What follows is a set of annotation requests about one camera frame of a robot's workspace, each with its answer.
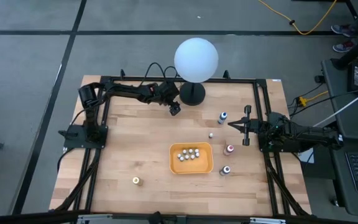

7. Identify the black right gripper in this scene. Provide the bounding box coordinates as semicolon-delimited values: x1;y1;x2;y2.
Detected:
227;105;262;146

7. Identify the yellow plastic basket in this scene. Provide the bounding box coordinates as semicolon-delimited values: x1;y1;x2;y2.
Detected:
168;142;214;175

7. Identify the white globe lamp black base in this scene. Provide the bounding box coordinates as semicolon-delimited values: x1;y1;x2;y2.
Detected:
173;37;219;106

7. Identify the white rod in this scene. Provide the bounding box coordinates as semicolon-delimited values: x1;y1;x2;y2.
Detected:
312;83;358;128

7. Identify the dark side desk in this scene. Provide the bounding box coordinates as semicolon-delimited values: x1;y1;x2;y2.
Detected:
320;58;358;218

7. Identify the person's shoe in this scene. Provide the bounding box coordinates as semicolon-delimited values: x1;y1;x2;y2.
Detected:
330;24;357;38
332;40;356;54

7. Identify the black tripod stand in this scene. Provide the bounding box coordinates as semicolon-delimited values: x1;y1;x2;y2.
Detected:
331;0;358;71

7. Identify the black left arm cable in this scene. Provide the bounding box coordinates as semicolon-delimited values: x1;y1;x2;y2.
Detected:
140;62;180;86

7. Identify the black aluminium table frame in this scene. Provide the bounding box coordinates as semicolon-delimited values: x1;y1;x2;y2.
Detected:
50;70;312;218

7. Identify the yellow extension cord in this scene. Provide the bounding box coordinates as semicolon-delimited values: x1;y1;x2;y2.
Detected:
257;0;338;35

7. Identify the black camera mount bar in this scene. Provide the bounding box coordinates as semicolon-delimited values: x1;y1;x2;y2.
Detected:
0;210;358;224

